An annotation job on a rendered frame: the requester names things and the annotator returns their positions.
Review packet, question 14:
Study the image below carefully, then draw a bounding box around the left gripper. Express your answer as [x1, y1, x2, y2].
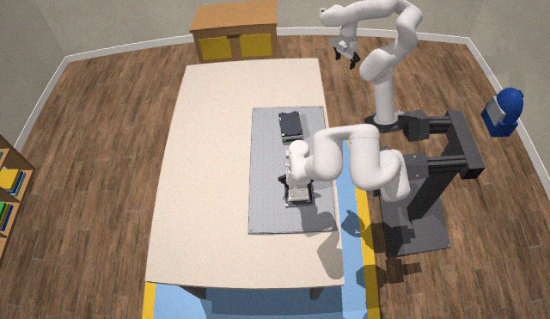
[278, 167, 313, 190]

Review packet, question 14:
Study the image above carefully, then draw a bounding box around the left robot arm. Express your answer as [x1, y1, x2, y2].
[285, 124, 410, 202]

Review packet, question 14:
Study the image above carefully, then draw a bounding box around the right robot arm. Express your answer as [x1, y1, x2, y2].
[320, 0, 423, 125]

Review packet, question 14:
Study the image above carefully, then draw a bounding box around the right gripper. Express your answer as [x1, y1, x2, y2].
[333, 40, 361, 70]

